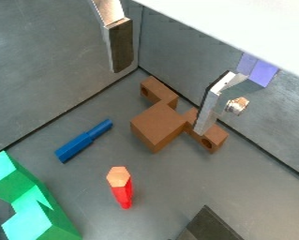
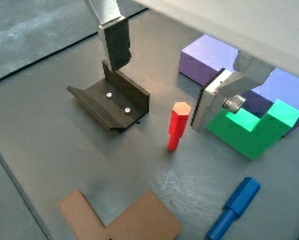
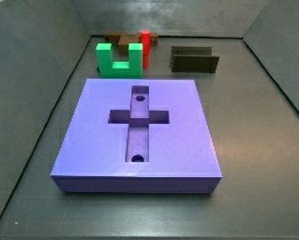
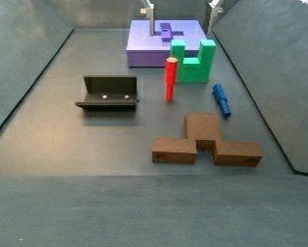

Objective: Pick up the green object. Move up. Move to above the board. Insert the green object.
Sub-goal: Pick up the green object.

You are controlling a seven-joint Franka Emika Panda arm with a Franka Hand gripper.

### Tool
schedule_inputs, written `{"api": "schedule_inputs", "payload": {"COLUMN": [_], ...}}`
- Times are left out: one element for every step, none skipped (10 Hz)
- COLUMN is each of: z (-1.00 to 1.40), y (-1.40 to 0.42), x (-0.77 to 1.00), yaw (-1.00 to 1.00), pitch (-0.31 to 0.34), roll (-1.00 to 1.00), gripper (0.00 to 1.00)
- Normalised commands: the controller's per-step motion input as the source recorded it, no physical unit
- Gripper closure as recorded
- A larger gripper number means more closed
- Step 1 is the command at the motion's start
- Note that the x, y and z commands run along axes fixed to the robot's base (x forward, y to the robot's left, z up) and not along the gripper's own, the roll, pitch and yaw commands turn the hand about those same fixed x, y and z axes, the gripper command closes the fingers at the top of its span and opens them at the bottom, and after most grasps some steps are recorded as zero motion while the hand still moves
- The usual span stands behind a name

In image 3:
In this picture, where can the green U-shaped block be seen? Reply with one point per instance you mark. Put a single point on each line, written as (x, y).
(120, 69)

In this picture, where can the black rectangular block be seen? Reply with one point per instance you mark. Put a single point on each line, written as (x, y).
(193, 59)

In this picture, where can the purple board with cross slot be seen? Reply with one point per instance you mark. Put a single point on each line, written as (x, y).
(138, 139)

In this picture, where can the red peg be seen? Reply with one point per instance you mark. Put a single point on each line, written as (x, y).
(144, 39)

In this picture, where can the brown cross-shaped block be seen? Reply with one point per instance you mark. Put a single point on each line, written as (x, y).
(120, 40)

